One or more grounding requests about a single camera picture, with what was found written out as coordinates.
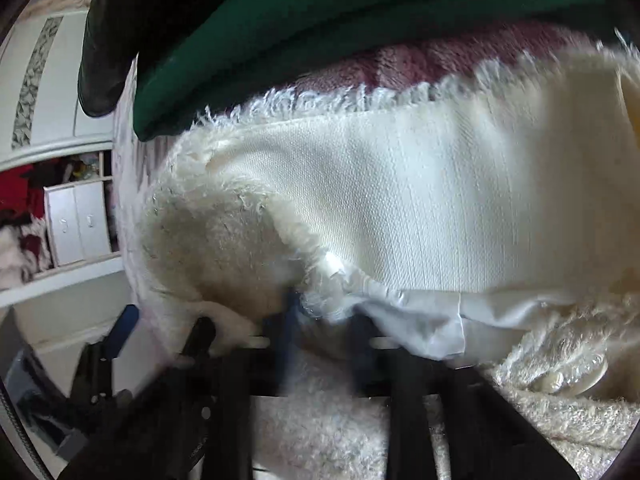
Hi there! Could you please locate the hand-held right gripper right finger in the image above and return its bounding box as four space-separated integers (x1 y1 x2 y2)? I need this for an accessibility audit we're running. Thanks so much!
349 310 577 480

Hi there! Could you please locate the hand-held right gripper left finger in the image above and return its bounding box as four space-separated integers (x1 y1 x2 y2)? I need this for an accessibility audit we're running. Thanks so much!
59 292 303 480

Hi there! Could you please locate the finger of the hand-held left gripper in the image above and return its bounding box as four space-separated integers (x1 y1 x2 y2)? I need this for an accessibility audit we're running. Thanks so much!
69 304 142 411

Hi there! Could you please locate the white fluffy coat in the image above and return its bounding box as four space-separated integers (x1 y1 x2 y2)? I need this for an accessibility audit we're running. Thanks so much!
132 35 640 480

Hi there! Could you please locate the red clothes pile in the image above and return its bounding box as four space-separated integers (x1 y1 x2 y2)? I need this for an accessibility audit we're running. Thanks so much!
0 164 46 281

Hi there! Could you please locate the white small drawer unit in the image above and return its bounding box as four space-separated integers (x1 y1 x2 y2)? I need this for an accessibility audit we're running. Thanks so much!
44 179 114 267

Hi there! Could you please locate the white wardrobe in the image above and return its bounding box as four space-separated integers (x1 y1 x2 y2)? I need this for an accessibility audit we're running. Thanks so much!
0 0 132 361

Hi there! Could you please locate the floral plush blanket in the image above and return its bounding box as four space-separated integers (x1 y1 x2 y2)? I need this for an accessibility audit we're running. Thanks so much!
112 22 596 321

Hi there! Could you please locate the green and black varsity jacket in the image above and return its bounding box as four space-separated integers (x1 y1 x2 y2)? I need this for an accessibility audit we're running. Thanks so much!
77 0 617 143

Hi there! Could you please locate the grey braided cable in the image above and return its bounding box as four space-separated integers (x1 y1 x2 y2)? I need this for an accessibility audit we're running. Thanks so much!
0 375 53 480

